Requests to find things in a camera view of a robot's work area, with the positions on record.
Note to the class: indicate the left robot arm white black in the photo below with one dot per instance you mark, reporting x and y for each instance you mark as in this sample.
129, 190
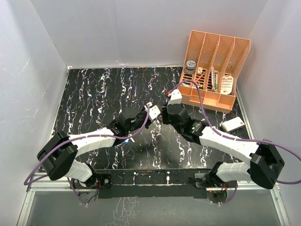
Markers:
58, 156

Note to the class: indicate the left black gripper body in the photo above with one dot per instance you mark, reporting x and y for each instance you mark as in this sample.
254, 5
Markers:
140, 119

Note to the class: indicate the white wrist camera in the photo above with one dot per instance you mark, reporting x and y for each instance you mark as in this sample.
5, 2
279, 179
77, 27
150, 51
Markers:
174, 97
154, 111

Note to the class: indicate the round patterned tin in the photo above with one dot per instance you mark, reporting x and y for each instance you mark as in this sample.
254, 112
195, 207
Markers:
190, 67

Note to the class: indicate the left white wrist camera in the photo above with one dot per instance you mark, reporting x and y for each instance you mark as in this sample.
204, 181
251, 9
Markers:
154, 111

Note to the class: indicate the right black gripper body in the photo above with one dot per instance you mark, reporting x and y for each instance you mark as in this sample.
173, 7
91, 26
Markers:
166, 118

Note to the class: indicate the key with blue tag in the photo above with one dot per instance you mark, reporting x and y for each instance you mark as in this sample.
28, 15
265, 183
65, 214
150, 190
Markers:
127, 141

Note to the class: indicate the aluminium front rail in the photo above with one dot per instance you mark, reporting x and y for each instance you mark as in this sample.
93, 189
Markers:
152, 198

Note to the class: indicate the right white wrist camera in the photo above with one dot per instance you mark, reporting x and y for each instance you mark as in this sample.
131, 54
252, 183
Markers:
174, 97

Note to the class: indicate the white packaged card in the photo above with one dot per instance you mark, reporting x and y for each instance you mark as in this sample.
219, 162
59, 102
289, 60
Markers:
227, 84

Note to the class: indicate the white red-dot box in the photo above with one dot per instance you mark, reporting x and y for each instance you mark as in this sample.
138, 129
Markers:
233, 124

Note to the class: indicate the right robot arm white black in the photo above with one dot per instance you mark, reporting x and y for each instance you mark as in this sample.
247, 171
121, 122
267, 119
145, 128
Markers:
260, 161

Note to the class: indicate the peach desk organizer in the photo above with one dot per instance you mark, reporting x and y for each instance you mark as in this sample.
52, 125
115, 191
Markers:
215, 55

